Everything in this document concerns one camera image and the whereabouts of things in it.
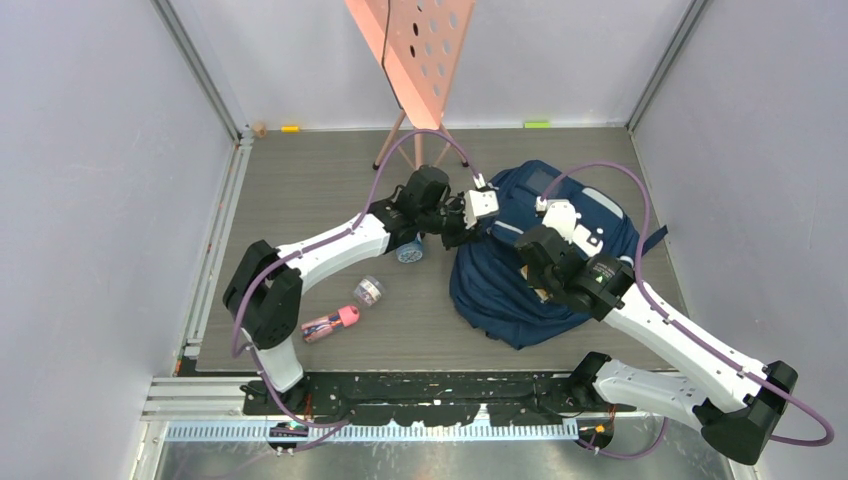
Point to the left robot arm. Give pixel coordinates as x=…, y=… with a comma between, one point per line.
x=264, y=294

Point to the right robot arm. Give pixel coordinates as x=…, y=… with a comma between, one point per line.
x=734, y=401

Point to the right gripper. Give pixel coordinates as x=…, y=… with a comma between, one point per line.
x=533, y=280

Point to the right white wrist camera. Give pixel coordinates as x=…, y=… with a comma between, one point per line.
x=562, y=216

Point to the navy blue student backpack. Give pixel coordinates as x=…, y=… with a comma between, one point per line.
x=487, y=287

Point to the small purple glitter jar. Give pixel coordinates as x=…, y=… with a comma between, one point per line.
x=368, y=291

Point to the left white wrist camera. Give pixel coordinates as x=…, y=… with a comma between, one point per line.
x=480, y=202

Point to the pink music stand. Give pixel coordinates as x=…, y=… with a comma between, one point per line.
x=417, y=45

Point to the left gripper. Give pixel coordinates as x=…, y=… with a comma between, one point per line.
x=461, y=234

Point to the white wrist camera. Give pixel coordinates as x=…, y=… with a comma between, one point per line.
x=480, y=202
x=562, y=216

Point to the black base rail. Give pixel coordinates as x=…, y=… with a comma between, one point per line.
x=433, y=398

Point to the small wooden block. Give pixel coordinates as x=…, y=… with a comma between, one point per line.
x=259, y=129

